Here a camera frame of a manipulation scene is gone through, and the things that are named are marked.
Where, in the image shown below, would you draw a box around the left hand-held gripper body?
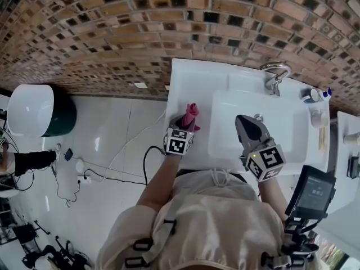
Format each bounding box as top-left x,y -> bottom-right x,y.
163,127 -> 196,156

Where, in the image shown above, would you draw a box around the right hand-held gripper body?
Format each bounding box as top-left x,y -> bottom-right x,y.
238,137 -> 286,183

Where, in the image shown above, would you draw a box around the pink cloth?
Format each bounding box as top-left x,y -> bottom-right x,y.
181,102 -> 201,132

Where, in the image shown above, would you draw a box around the chrome faucet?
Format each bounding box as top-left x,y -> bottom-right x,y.
259,61 -> 293,97

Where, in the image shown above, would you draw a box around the person's right forearm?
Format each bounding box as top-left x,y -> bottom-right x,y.
256,175 -> 290,219

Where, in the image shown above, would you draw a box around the person's left forearm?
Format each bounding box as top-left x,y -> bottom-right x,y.
136,152 -> 184,208

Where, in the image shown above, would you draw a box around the white sink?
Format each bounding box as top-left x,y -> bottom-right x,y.
165,57 -> 331,177

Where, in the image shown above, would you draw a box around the black chest-mounted screen device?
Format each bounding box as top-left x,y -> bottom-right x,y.
284,164 -> 337,219

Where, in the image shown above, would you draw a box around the wooden toothbrush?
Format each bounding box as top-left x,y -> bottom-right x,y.
317,126 -> 328,153

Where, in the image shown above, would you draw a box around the white mug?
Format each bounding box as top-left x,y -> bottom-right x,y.
310,109 -> 330,129

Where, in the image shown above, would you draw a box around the grey mug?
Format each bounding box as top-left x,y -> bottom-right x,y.
301,88 -> 320,105

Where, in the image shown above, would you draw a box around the white bottle blue cap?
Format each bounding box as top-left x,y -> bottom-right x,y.
318,87 -> 333,101

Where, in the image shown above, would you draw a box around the person's beige shirt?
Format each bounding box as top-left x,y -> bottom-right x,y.
96,167 -> 322,270

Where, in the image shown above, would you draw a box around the white side counter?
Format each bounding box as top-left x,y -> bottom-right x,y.
335,111 -> 360,215

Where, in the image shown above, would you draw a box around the paper cup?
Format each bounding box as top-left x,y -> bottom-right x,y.
343,132 -> 360,146

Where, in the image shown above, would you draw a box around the black box on counter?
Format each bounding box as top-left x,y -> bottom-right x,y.
348,156 -> 360,180

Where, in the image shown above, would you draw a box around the glass door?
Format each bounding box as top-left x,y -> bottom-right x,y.
320,243 -> 360,270

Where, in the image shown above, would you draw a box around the white and green round tub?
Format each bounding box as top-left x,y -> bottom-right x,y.
6,83 -> 78,138

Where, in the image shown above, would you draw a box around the black folding stands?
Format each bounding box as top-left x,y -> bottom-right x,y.
21,220 -> 94,270

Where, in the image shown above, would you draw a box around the thick black cable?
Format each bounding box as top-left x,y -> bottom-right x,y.
84,145 -> 167,186

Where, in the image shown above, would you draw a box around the white cable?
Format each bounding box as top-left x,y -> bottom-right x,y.
103,107 -> 170,180

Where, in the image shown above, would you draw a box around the grey chest harness strap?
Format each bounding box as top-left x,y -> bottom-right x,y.
124,219 -> 178,269

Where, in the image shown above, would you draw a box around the thin black cable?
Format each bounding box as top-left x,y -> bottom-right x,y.
51,164 -> 82,208

